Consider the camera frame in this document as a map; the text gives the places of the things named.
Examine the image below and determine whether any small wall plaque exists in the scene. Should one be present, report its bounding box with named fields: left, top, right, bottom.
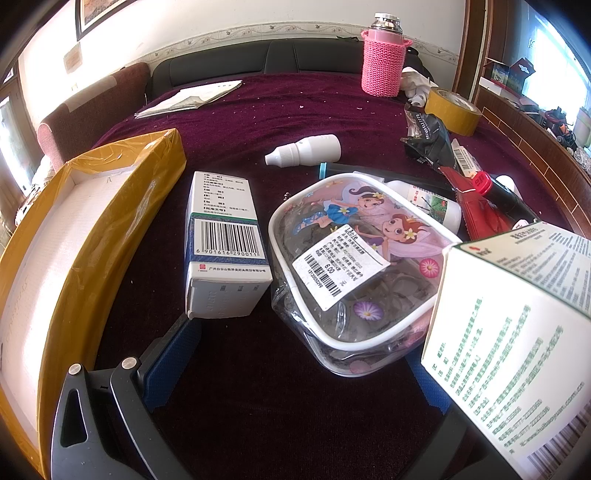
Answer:
left=62, top=44, right=83, bottom=72

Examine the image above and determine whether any wooden framed door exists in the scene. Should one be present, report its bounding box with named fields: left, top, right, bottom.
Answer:
left=0, top=65, right=38, bottom=217

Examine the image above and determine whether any colourful gift box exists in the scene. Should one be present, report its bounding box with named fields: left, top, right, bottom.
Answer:
left=489, top=58, right=536, bottom=93

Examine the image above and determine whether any framed wall painting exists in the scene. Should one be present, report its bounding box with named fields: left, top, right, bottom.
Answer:
left=75, top=0, right=139, bottom=40

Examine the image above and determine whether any white bottle with green label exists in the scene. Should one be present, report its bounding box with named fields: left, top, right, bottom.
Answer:
left=385, top=179, right=462, bottom=232

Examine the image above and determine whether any clear cartoon fairy pouch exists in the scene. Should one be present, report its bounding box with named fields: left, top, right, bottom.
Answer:
left=268, top=172, right=464, bottom=377

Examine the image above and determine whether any pile of dark small gadgets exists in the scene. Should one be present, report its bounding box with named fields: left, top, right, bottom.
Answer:
left=538, top=108, right=578, bottom=148

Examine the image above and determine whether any red snack packet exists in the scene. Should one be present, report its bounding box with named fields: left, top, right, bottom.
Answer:
left=438, top=164, right=515, bottom=241

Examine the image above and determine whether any thermos with pink knitted sleeve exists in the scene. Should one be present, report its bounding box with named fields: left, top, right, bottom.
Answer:
left=360, top=12, right=411, bottom=97

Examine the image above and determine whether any small white dropper bottle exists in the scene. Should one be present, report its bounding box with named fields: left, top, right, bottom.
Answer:
left=264, top=134, right=342, bottom=168

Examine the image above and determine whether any maroon upholstered chair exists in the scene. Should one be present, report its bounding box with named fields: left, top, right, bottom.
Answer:
left=37, top=62, right=152, bottom=174

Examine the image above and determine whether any black foil packet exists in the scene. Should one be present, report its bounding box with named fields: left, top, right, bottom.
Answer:
left=400, top=102, right=455, bottom=168

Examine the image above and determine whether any white crumpled cloth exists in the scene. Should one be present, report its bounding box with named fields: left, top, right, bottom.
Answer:
left=401, top=66, right=439, bottom=106

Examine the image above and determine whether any wooden window frame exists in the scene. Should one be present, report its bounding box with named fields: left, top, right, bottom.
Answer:
left=452, top=0, right=490, bottom=100

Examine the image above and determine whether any white jar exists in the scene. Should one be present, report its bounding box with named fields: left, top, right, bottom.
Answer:
left=574, top=107, right=591, bottom=148

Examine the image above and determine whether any white tube with barcode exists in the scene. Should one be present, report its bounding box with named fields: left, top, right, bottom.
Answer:
left=450, top=138, right=481, bottom=178

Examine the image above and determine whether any maroon velvet blanket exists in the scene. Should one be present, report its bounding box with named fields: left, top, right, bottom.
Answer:
left=92, top=71, right=578, bottom=480

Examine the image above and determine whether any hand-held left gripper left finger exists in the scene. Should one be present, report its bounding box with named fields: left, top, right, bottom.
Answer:
left=50, top=316, right=204, bottom=480

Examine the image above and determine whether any white green medicine box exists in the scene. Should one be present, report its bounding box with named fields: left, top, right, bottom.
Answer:
left=421, top=222, right=591, bottom=480

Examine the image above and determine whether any yellow tape roll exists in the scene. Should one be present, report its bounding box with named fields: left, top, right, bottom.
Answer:
left=424, top=88, right=482, bottom=137

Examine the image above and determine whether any wooden ledge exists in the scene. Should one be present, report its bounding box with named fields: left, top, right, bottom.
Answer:
left=475, top=85, right=591, bottom=236

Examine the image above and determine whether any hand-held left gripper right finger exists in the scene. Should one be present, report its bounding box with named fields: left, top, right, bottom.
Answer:
left=397, top=355, right=509, bottom=480

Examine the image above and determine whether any black pen with teal cap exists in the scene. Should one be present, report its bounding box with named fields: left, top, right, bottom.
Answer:
left=318, top=161, right=455, bottom=195

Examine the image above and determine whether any white paper booklet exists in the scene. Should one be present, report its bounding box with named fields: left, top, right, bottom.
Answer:
left=134, top=79, right=244, bottom=120

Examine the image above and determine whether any white blue medicine box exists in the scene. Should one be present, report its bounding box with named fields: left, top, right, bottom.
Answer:
left=185, top=171, right=274, bottom=320

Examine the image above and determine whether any yellow taped cardboard box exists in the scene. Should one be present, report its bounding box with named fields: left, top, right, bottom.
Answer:
left=0, top=128, right=188, bottom=480

